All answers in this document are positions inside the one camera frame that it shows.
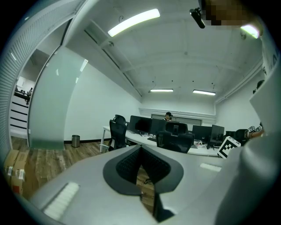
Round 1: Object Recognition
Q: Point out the red label cardboard box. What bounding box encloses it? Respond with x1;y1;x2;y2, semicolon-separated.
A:
7;168;26;196

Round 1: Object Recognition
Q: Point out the person's head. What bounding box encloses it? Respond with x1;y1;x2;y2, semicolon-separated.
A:
204;0;263;28

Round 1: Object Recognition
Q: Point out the frosted glass panel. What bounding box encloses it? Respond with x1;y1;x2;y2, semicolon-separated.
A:
28;46;89;151

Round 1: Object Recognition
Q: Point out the metal cylindrical bin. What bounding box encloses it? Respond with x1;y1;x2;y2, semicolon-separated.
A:
71;134;81;148

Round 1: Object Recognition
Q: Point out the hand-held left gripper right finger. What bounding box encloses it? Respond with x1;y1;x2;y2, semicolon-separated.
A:
141;145;184;195

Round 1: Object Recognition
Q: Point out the white slatted wall panel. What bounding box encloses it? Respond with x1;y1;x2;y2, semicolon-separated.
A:
0;0;74;152

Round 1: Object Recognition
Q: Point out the white office desk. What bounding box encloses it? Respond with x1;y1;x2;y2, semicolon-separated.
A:
100;126;221;157

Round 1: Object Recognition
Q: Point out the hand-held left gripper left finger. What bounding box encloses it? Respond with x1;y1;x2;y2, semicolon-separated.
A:
102;145;143;196

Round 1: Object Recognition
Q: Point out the black headrest office chair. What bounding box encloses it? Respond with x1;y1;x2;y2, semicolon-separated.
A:
108;114;128;152

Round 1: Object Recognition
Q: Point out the black mesh office chair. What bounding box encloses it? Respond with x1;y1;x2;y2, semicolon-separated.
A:
156;121;195;154

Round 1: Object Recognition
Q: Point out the black computer monitor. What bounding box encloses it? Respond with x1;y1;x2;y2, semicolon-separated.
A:
129;115;152;134
192;125;213;142
150;118;167;136
209;124;225;147

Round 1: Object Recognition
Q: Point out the person's white shirt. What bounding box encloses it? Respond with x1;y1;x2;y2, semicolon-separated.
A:
249;27;281;138

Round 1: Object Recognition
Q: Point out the black head camera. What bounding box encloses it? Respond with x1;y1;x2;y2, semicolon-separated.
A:
189;7;206;29

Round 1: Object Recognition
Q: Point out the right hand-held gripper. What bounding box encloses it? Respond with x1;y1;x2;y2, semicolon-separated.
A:
217;135;241;159

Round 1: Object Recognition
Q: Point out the brown cardboard box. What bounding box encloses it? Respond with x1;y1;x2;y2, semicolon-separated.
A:
3;149;30;176

